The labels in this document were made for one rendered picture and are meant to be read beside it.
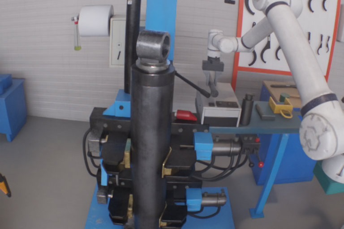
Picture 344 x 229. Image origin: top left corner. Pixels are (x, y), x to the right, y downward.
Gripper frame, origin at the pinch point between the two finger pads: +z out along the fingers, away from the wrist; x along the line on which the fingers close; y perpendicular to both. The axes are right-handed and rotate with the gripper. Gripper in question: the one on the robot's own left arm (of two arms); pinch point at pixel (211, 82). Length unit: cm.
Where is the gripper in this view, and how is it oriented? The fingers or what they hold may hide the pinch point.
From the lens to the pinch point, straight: 189.1
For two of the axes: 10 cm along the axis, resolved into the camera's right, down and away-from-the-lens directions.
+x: -10.0, -0.5, -0.1
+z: -0.5, 9.2, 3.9
